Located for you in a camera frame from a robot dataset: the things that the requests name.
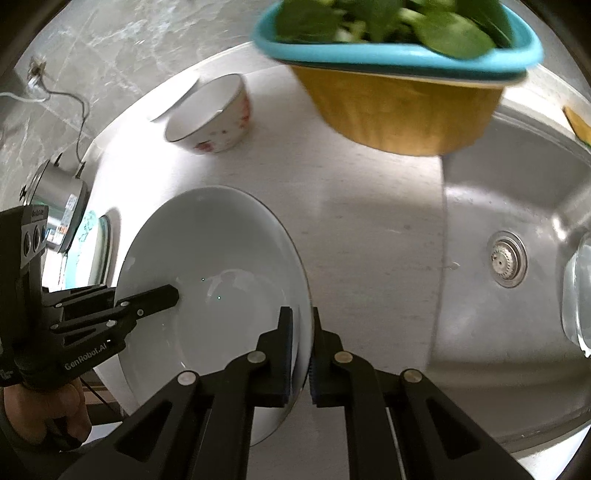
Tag person's left hand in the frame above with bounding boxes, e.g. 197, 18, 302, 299
0, 381, 91, 456

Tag sink drain strainer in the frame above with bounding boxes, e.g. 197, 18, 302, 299
486, 230, 528, 289

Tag red floral print bowl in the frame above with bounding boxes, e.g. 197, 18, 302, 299
164, 73, 256, 154

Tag yellow plastic basin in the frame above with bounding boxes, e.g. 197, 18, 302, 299
290, 64, 505, 157

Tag stainless steel sink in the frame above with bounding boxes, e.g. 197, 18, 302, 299
427, 99, 591, 445

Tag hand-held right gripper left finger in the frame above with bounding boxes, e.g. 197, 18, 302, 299
60, 307, 296, 480

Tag teal floral rim plate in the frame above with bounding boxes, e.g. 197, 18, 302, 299
62, 209, 113, 289

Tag clear glass bowl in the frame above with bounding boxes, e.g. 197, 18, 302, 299
560, 233, 591, 359

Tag black power cable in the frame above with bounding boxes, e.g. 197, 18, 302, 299
46, 89, 89, 163

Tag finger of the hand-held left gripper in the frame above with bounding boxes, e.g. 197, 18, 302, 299
48, 284, 180, 348
41, 284, 116, 311

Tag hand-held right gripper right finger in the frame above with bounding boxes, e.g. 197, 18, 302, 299
308, 307, 532, 480

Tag stainless steel rice cooker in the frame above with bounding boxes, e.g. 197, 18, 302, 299
19, 154, 92, 254

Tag large white bowl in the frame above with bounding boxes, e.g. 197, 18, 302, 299
113, 185, 315, 446

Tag teal plastic colander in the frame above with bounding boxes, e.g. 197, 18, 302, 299
251, 0, 545, 86

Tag green leafy vegetables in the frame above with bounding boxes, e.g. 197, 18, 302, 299
272, 0, 513, 60

